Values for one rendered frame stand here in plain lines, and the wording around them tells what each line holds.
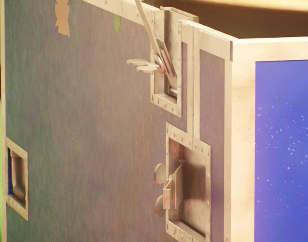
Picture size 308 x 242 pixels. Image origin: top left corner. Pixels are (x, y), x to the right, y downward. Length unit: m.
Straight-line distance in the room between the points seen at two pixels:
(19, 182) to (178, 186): 0.95
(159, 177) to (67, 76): 0.56
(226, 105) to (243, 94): 0.03
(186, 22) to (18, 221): 0.96
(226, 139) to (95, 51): 0.56
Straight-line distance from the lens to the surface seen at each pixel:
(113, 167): 2.89
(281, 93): 2.42
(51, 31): 3.20
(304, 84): 2.43
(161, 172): 2.59
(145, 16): 2.62
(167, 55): 2.62
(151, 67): 2.62
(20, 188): 3.47
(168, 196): 2.53
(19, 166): 3.52
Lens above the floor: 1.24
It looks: 9 degrees down
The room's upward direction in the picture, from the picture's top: straight up
